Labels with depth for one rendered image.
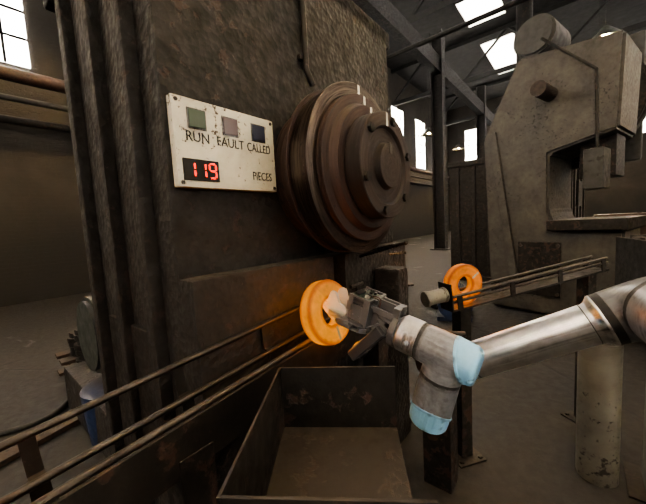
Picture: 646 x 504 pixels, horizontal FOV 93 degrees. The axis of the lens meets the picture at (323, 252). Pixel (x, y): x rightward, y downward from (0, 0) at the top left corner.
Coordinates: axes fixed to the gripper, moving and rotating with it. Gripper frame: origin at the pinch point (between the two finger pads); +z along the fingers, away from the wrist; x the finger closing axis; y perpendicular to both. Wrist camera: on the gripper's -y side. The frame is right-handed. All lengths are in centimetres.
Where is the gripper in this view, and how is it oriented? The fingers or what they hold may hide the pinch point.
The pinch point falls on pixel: (324, 304)
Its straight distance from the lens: 76.9
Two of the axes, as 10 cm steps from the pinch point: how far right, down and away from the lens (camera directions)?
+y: 1.4, -9.6, -2.6
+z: -7.6, -2.7, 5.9
